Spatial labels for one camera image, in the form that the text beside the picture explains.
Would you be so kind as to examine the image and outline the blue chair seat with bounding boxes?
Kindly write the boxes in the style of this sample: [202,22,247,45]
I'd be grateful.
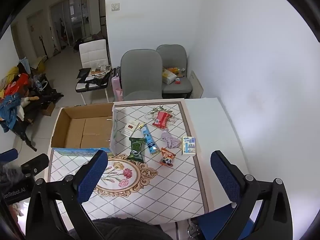
[196,204,253,240]

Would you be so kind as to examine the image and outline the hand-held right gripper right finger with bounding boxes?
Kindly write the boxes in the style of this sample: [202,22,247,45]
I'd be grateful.
[210,150,293,240]

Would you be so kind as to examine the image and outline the clear plastic wrapper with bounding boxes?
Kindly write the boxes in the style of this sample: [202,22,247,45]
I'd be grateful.
[144,106,178,128]

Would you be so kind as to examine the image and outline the beige door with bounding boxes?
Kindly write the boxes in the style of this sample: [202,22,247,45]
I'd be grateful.
[26,9,47,58]

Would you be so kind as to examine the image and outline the black bag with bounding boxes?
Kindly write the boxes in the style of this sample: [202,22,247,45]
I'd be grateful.
[76,67,92,81]

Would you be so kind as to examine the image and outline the red snack packet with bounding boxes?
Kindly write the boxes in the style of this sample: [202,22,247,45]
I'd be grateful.
[152,111,172,129]

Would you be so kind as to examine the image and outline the blue tube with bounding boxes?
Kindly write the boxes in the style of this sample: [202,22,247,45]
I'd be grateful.
[136,122,159,155]

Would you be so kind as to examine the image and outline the white padded chair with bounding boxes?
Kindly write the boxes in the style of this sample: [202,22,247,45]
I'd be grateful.
[75,39,112,105]

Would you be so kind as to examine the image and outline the white yellow bag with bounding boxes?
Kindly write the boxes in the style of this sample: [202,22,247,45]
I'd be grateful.
[162,67,178,85]

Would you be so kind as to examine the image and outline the pink suitcase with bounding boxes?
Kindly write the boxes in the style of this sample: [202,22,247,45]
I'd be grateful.
[110,66,124,102]

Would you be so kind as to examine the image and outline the white cigarette pack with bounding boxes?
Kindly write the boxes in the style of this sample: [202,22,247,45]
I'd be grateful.
[122,122,137,138]

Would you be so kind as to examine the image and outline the grey upholstered chair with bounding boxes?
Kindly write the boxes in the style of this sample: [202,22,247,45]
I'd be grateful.
[120,49,163,102]
[156,44,193,99]

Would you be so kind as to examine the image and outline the cardboard scraps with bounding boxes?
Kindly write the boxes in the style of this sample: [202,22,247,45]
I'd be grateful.
[90,65,112,77]

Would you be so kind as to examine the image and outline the open cardboard box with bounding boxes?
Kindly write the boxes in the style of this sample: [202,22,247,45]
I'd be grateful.
[51,102,118,157]

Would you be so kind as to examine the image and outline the white leaning board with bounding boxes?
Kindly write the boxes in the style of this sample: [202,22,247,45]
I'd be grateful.
[188,70,204,99]

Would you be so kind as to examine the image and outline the small cardboard box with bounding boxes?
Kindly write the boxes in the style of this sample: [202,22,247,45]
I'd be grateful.
[39,102,56,117]

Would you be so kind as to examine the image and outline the black fleece clothing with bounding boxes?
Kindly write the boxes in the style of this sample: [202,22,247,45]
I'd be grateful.
[91,217,173,240]

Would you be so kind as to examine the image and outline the purple cloth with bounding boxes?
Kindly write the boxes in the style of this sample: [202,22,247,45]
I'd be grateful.
[161,130,182,149]

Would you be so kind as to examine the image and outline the orange panda snack packet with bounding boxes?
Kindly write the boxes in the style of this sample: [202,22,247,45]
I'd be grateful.
[160,147,176,167]

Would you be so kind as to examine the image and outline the pile of clothes rack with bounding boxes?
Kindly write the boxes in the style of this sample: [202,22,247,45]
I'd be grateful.
[10,73,64,152]

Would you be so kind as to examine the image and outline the green snack packet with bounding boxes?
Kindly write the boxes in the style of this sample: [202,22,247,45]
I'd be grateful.
[126,137,147,163]

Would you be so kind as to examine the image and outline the pile of colourful clothes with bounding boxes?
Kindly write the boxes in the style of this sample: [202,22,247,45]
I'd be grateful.
[0,57,41,133]

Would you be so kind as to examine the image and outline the white blue tissue pack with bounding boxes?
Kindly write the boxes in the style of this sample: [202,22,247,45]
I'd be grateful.
[181,136,196,156]

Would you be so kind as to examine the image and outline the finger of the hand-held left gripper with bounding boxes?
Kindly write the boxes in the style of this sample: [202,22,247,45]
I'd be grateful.
[0,149,19,162]
[21,153,49,175]

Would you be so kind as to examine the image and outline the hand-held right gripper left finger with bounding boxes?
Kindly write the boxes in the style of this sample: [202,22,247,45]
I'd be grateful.
[25,150,108,240]

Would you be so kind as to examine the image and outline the glass sliding door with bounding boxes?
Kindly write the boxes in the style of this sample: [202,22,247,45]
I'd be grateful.
[49,0,90,47]

